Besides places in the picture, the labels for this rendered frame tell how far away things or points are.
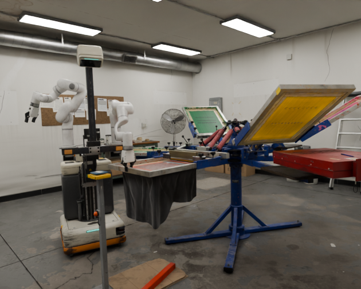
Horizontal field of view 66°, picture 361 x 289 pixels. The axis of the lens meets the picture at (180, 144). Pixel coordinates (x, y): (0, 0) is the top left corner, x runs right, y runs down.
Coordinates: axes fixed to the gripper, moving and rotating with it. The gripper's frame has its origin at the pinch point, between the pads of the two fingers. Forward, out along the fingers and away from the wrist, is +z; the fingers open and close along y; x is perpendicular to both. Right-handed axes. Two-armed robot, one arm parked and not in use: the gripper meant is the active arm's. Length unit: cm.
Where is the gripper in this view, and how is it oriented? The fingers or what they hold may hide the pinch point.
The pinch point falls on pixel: (128, 168)
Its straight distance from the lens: 221.4
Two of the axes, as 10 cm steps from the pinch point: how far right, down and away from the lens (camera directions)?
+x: 6.9, 0.5, -7.2
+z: 0.3, 10.0, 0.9
